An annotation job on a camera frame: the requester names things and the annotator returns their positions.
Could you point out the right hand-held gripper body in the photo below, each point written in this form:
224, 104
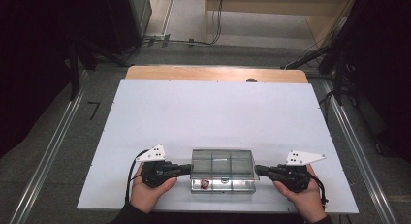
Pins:
290, 178

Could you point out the black metal stand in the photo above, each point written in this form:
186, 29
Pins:
307, 59
75, 69

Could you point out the metal floor rail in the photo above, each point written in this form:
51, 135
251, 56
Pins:
358, 153
48, 146

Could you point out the person's left hand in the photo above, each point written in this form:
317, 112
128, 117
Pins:
147, 196

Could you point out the small red object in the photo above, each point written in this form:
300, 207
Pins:
204, 184

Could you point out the light wooden shelf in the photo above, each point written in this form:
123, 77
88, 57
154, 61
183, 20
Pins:
258, 4

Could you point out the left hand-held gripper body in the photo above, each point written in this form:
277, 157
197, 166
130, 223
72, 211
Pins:
158, 174

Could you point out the black curtain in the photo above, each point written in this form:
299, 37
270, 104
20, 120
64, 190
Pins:
32, 56
384, 72

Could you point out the person's right hand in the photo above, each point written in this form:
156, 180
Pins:
303, 201

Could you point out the clear plastic compartment box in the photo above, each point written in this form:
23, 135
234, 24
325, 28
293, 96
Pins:
223, 169

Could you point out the dark cabinet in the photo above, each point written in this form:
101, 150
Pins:
132, 17

